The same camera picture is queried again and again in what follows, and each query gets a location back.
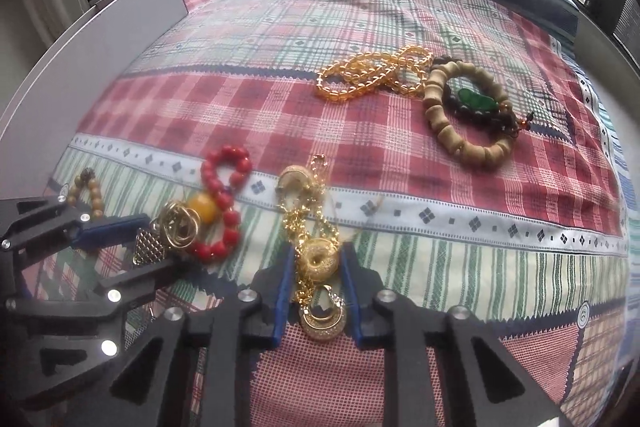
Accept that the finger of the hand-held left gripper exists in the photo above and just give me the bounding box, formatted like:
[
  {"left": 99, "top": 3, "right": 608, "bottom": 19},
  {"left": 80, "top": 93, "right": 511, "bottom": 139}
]
[
  {"left": 5, "top": 254, "right": 198, "bottom": 324},
  {"left": 0, "top": 196, "right": 152, "bottom": 259}
]

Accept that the white cardboard box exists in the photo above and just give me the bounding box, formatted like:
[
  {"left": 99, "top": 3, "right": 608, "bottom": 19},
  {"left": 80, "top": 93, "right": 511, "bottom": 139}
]
[{"left": 0, "top": 0, "right": 190, "bottom": 158}]

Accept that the small wooden bead bracelet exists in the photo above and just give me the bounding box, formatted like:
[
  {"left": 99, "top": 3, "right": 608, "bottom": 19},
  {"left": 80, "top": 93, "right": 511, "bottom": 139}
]
[{"left": 66, "top": 168, "right": 105, "bottom": 253}]

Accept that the gold mesh diamond earring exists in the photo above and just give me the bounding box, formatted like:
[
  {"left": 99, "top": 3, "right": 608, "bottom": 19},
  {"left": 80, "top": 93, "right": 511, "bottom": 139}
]
[{"left": 132, "top": 227, "right": 168, "bottom": 265}]

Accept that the black bead bracelet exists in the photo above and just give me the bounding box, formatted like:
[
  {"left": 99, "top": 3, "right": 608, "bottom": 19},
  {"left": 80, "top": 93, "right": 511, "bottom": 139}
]
[{"left": 432, "top": 54, "right": 533, "bottom": 140}]

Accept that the gold chain with ring pendants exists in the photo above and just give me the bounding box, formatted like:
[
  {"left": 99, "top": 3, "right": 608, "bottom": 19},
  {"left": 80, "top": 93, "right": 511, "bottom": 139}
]
[{"left": 274, "top": 154, "right": 348, "bottom": 342}]

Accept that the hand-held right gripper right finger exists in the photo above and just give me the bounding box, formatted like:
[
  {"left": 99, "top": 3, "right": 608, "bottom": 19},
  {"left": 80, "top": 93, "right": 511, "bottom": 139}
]
[{"left": 340, "top": 243, "right": 566, "bottom": 427}]

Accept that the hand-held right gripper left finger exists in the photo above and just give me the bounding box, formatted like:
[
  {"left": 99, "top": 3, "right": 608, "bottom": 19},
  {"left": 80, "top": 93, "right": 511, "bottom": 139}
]
[{"left": 107, "top": 244, "right": 301, "bottom": 427}]

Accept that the amber bead necklace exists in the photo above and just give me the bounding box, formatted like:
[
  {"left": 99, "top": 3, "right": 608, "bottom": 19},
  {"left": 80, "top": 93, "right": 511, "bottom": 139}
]
[{"left": 315, "top": 46, "right": 435, "bottom": 104}]

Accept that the gold wire knot earring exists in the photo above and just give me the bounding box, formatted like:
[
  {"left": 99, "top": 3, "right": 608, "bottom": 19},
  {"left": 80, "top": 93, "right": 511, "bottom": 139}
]
[{"left": 159, "top": 201, "right": 203, "bottom": 250}]

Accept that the red bead bracelet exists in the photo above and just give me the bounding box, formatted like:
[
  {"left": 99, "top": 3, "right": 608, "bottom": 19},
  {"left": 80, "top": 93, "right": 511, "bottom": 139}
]
[{"left": 186, "top": 146, "right": 253, "bottom": 264}]

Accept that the large wooden bead bracelet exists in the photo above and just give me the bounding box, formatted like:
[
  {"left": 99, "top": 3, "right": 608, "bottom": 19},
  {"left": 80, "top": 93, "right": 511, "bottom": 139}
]
[{"left": 422, "top": 61, "right": 512, "bottom": 168}]

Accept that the plaid bedsheet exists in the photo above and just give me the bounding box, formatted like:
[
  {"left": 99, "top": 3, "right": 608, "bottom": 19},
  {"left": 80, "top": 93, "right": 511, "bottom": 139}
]
[{"left": 45, "top": 0, "right": 631, "bottom": 427}]

